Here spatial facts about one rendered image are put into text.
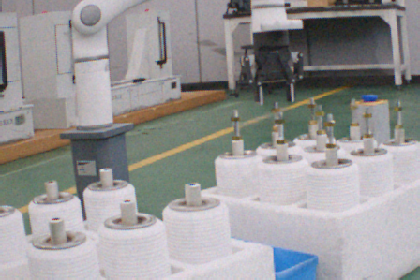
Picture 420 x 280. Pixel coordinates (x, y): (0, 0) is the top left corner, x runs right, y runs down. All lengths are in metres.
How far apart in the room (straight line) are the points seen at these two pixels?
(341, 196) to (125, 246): 0.45
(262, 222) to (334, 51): 5.31
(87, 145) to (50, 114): 2.37
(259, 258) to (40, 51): 3.15
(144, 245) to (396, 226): 0.56
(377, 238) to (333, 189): 0.13
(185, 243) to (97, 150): 0.70
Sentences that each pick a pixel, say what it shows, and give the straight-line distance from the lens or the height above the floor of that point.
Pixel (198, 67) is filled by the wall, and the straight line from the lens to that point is 6.99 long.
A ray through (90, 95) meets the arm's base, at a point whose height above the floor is 0.39.
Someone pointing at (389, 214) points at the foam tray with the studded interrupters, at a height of 0.15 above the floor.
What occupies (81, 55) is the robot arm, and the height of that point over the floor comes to 0.49.
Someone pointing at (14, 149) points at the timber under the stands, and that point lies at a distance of 3.38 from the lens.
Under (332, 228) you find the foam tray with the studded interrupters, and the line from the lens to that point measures 1.10.
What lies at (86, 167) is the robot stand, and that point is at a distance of 1.60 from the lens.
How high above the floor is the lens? 0.48
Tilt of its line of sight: 9 degrees down
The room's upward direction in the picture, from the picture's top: 4 degrees counter-clockwise
